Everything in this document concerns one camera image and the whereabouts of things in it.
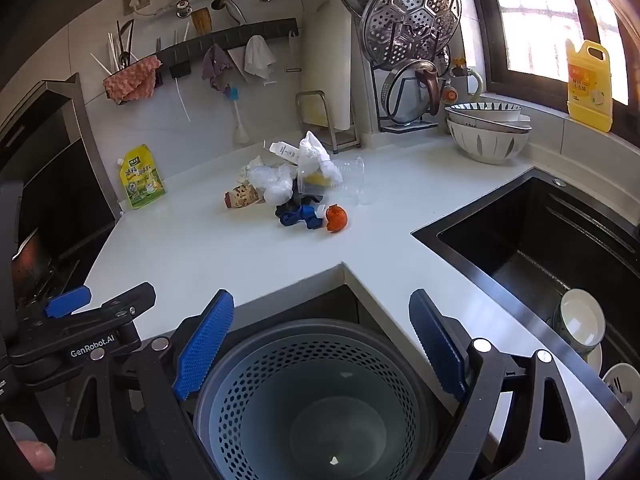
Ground white chopsticks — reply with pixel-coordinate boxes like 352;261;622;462
90;30;123;73

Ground blue white bottle brush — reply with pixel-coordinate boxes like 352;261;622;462
223;85;251;145

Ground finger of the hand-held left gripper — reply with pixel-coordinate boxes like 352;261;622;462
44;285;93;319
99;281;157;322

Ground pink dish cloth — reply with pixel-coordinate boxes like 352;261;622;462
102;56;163;105

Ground black wall rail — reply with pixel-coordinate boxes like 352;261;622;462
154;17;299;78

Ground dark grey cloth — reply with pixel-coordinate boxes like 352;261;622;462
275;191;326;216

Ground white tissue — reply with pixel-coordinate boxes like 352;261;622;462
248;164;295;206

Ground white hanging cloth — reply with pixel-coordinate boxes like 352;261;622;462
243;35;277;81

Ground black lid rack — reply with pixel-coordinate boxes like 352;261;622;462
370;20;451;134

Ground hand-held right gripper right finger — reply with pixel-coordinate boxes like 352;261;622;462
408;289;586;480

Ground pot lid with brown handle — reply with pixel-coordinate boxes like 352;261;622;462
381;57;451;126

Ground yellow detergent bottle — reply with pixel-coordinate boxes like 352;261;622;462
566;39;613;133

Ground yellow stand-up pouch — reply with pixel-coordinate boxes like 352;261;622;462
119;144;167;210

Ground person's left hand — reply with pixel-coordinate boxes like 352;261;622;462
15;437;57;473

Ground orange red peel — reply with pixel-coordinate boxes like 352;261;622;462
324;204;349;233

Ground white green bowl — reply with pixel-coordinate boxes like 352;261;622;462
552;287;607;358

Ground striped rim bowl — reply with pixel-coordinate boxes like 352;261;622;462
445;102;523;123

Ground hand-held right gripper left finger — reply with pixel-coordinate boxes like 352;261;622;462
55;289;236;480

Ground purple rag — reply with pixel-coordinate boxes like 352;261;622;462
201;44;235;93

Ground black steel range hood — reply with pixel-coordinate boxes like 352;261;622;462
0;72;123;311

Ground grey perforated trash bin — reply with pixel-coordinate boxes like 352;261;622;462
192;317;441;480

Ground white cutting board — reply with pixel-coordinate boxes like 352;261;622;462
300;0;353;131

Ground printed paper cup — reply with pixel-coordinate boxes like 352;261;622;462
223;183;261;210

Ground clear plastic cup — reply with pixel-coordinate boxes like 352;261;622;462
297;156;373;207

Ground white green drink carton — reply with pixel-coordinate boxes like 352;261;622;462
269;141;301;166

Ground black kitchen sink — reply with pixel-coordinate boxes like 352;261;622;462
411;167;640;411

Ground steel cutting board stand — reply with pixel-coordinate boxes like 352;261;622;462
295;90;362;155

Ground white plastic bag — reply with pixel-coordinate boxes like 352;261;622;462
297;131;345;186

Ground pale green hose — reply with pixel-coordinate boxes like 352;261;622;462
452;57;485;101

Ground large leaf-pattern bowl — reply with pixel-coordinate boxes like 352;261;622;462
448;122;531;165

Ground dark window frame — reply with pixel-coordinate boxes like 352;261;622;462
462;0;640;116

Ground blue bag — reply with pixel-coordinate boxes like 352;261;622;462
277;204;328;231

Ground perforated steel steamer plate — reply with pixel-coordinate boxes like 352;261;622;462
361;0;462;63

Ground white plate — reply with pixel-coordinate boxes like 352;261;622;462
602;362;640;408

